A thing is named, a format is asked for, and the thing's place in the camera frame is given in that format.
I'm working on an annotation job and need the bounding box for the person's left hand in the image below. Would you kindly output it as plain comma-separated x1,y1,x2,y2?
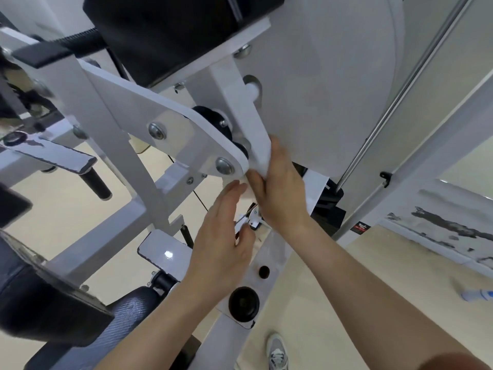
181,180,256,306

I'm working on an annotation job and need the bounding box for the person's right hand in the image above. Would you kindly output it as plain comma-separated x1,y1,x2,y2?
246,135,313,238

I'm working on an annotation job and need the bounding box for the white cleaning wipe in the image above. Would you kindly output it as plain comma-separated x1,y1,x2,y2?
237,148,273,203

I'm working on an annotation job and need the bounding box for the black padded arm rest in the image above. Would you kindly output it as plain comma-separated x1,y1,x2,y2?
23,287,202,370
0,183,33,229

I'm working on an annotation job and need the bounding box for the white gym machine frame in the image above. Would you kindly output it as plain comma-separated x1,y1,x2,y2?
0,0,493,370

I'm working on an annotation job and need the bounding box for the black rectangular chest pad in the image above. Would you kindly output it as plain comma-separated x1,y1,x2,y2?
0,231,116,347

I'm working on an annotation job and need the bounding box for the person's right forearm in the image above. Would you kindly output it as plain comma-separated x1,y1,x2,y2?
283,217,493,370

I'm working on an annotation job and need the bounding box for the person's left forearm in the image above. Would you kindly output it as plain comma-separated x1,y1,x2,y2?
94,279,232,370

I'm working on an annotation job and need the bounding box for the person's right sneaker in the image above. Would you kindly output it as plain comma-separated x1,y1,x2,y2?
266,333,290,370

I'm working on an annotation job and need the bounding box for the black weight stack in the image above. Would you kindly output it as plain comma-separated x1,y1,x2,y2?
310,187,347,232

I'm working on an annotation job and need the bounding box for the black square cushion pad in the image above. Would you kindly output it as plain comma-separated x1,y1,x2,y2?
83,0,286,89

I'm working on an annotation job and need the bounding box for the small white blue bottle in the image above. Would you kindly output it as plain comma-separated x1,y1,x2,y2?
460,288,493,303

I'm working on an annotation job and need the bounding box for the black foam handle grip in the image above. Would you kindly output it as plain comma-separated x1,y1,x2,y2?
81,167,113,201
152,271,180,295

